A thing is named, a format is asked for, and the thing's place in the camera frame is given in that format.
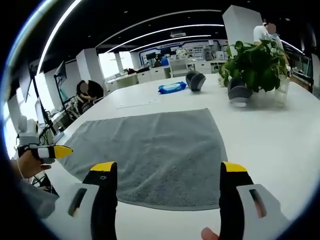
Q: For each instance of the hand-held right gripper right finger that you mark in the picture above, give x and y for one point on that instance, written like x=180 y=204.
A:
x=233 y=197

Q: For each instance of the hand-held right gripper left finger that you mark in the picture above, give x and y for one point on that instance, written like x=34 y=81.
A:
x=103 y=197

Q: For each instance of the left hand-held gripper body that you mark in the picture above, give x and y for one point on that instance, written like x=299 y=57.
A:
x=27 y=135

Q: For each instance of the grey towel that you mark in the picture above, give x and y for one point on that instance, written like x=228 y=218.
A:
x=150 y=160

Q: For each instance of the person's left hand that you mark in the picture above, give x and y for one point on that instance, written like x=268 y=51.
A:
x=31 y=162

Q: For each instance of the person's right hand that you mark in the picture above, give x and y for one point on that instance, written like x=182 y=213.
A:
x=210 y=233

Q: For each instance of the person's grey sleeve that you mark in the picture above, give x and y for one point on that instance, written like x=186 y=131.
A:
x=35 y=197

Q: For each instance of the white table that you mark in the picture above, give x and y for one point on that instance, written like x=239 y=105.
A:
x=200 y=140

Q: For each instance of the black monitor on stand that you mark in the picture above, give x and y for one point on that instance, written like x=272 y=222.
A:
x=61 y=75

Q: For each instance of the clear ribbed plant vase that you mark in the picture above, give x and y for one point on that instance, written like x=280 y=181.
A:
x=281 y=91

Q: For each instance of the blue wet wipes packet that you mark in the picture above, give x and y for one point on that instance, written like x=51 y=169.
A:
x=172 y=87

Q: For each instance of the green potted plant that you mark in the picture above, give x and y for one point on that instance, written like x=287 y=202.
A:
x=255 y=66

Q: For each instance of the white cabinet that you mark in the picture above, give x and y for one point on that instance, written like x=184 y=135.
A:
x=180 y=67

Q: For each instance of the white pillar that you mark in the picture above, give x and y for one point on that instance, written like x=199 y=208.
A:
x=237 y=27

